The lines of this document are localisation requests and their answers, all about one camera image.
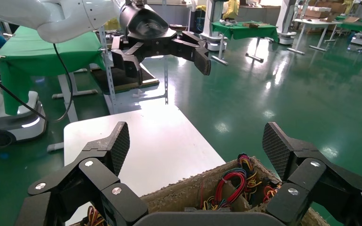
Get yellow bag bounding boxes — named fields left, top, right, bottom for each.
left=222, top=0, right=240, bottom=20

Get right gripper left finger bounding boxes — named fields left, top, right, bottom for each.
left=14, top=121, right=149, bottom=226

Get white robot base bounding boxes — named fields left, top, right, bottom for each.
left=0, top=90, right=48, bottom=149

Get dark shelf board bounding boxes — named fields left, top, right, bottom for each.
left=91, top=62, right=160, bottom=95

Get brown cardboard divider box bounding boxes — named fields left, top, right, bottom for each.
left=68, top=156, right=330, bottom=226

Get large green tablecloth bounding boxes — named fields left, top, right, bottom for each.
left=0, top=25, right=107, bottom=117

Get white table leg frame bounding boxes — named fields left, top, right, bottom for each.
left=46, top=64, right=99, bottom=153
left=210, top=33, right=265, bottom=67

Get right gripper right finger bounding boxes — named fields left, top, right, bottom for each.
left=262, top=122, right=362, bottom=226

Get colourful wire bundle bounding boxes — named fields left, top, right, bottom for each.
left=199, top=153, right=263, bottom=212

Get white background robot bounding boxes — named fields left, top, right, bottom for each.
left=275, top=0, right=304, bottom=46
left=199, top=0, right=229, bottom=52

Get white background table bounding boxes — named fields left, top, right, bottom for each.
left=287, top=18, right=343, bottom=56

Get stacked cardboard boxes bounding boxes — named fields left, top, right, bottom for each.
left=303, top=0, right=348, bottom=23

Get perforated metal rack frame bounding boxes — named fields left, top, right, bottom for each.
left=97, top=25, right=170, bottom=115

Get black hanging cable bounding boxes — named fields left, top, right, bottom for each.
left=0, top=43, right=74, bottom=123

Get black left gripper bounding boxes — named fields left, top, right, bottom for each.
left=110, top=3, right=212, bottom=88

